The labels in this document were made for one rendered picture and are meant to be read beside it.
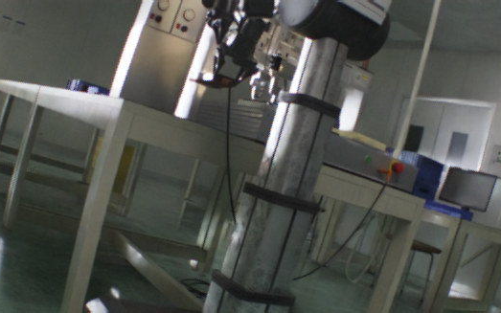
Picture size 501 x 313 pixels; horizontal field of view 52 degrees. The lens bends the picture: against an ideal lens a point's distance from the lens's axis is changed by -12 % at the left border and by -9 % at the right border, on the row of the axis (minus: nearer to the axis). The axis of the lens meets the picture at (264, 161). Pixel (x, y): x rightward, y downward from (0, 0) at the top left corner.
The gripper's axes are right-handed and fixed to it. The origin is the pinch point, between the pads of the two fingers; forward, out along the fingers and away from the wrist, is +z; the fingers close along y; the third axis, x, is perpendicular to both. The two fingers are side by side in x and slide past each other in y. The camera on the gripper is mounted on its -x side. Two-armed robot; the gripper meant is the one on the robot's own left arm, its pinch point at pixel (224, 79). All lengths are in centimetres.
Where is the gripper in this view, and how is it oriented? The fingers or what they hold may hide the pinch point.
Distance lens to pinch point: 156.6
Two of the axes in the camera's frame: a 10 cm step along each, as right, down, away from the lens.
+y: -8.4, -2.6, -4.7
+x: 2.5, 5.9, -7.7
